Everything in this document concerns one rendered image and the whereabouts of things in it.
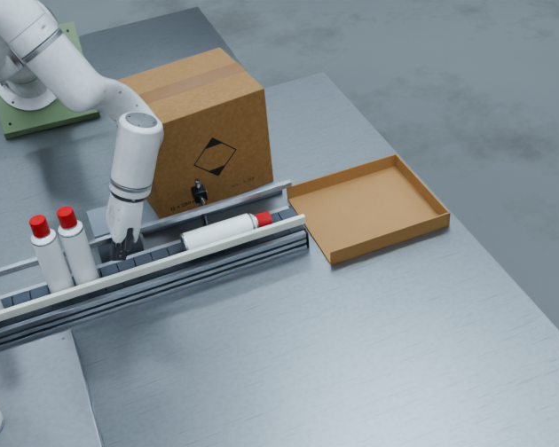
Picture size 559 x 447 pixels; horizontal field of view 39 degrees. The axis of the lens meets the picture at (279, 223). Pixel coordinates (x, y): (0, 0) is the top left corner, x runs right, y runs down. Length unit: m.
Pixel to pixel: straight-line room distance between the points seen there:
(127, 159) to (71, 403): 0.47
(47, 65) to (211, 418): 0.71
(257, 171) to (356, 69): 2.23
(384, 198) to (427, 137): 1.68
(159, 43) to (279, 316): 1.31
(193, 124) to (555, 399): 0.94
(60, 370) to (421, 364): 0.70
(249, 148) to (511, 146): 1.89
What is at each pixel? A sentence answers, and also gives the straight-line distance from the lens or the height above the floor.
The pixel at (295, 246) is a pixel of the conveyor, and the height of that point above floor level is 0.85.
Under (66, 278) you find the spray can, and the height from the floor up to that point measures 0.93.
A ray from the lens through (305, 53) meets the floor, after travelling 4.28.
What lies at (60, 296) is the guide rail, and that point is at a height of 0.91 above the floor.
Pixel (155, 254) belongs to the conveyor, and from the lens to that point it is 1.78.
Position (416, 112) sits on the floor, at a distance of 3.77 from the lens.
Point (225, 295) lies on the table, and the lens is 1.72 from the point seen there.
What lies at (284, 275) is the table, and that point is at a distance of 1.75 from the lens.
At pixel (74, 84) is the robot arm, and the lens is 1.50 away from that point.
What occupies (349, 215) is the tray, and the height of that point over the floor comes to 0.83.
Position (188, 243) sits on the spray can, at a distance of 1.72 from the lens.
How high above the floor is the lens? 2.06
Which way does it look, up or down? 41 degrees down
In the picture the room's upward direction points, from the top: 6 degrees counter-clockwise
